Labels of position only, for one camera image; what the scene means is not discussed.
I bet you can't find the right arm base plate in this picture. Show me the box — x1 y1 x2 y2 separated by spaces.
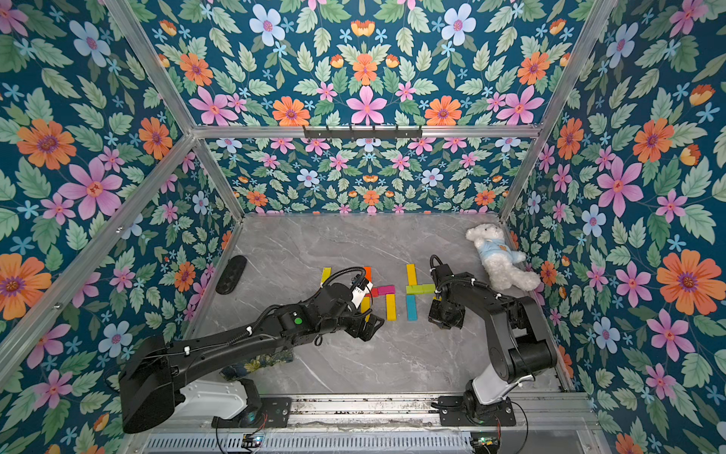
430 395 516 428

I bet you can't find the magenta block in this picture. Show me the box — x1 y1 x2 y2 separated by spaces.
377 286 396 295

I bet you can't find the white vented strip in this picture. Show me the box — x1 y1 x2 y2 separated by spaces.
144 432 474 453

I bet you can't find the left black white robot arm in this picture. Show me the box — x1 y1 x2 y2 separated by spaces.
118 267 385 434

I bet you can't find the black oval remote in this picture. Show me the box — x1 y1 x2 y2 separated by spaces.
216 255 248 295

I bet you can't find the floral fabric pouch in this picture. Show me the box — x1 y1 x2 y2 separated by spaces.
219 350 294 381

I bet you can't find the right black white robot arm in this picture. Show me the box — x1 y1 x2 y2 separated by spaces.
428 263 558 426

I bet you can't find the long yellow block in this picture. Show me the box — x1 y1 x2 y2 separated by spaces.
321 268 332 285

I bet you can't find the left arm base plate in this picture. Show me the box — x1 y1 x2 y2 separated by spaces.
212 397 292 429

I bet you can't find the metal hook rail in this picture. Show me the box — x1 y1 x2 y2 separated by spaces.
302 126 424 140

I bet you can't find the teal block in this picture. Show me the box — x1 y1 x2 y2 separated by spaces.
406 294 418 322

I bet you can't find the white teddy bear plush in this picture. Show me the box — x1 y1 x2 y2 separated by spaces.
465 223 542 292

